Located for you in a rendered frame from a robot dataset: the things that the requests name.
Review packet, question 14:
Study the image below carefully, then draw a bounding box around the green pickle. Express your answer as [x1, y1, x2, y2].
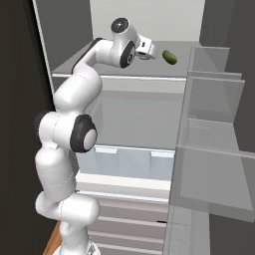
[161, 49, 178, 67]

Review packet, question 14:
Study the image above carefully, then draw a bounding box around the grey fridge door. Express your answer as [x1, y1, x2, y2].
[162, 0, 255, 255]

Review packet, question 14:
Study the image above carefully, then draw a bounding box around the small translucent door bin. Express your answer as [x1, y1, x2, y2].
[181, 46, 246, 125]

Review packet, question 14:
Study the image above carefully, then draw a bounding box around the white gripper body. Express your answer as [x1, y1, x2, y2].
[133, 44, 158, 62]

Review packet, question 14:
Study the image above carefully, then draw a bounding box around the grey open fridge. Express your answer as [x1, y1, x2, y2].
[32, 0, 213, 255]

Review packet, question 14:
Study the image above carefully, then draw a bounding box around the large translucent door bin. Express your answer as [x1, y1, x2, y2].
[168, 117, 255, 223]

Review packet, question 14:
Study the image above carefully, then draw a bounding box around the translucent crisper drawer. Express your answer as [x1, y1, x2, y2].
[75, 144, 133, 180]
[131, 148, 176, 182]

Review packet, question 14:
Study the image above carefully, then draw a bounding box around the grey fridge shelf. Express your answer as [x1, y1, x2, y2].
[51, 40, 204, 82]

